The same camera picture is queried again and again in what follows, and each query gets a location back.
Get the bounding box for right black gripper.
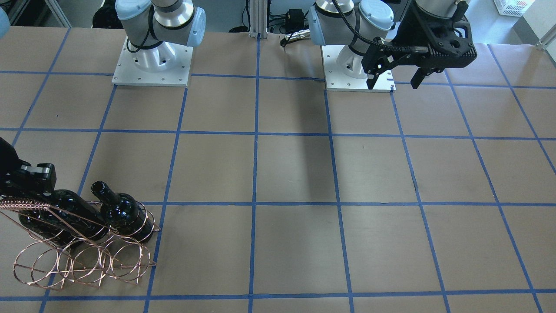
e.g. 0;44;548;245
0;137;57;196

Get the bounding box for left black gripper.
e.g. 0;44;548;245
361;4;478;90

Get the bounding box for dark wine bottle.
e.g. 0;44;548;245
37;190;109;240

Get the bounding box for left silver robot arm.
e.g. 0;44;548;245
308;0;478;93

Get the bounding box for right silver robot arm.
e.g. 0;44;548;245
1;0;198;202

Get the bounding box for wine bottle in rack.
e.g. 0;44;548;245
18;210;83;249
91;181;154;243

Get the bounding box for white plastic crate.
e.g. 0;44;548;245
493;0;535;17

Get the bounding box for black braided cable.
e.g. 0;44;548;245
332;0;413;54

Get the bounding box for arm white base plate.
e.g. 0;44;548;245
321;45;397;93
112;39;194;87

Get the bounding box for copper wire wine rack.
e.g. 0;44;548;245
0;196;162;290

